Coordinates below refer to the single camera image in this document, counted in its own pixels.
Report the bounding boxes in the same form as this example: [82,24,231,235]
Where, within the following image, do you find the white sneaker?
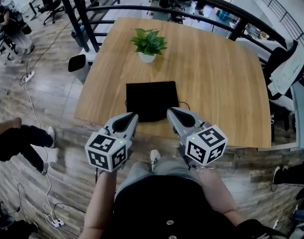
[149,149,161,173]

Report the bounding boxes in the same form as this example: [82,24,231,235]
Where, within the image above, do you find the wooden table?
[58,0,299,67]

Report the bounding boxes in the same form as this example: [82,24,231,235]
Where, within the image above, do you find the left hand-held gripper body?
[84,125,133,173]

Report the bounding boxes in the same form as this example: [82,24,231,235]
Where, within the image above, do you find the person's left forearm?
[79,169,117,239]

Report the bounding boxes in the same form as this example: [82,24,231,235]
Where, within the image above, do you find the black swivel chair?
[42,0,66,26]

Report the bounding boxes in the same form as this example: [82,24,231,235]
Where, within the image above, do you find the light grey desk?
[291,82,304,149]

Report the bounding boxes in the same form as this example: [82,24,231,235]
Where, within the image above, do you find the black office chair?
[262,40,304,131]

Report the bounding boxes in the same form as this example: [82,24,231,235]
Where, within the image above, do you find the person's grey jeans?
[116,155,201,196]

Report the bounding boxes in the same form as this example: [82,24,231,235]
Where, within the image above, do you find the green plant in white pot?
[130,28,168,64]

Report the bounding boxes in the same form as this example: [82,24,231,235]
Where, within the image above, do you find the person's right forearm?
[195,167,247,228]

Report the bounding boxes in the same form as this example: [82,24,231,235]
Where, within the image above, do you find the white garment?
[267,50,304,97]

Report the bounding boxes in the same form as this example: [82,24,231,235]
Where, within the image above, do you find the white floor cable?
[19,77,65,228]

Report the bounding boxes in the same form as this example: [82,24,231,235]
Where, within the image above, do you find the person's black top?
[101,175,289,239]

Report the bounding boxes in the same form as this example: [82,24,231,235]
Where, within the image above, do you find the black drawstring cloth bag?
[124,81,191,123]

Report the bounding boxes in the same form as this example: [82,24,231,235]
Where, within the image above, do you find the white bin with black lid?
[68,54,90,84]

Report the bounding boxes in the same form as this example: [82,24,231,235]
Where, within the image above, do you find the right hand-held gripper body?
[178,123,229,171]

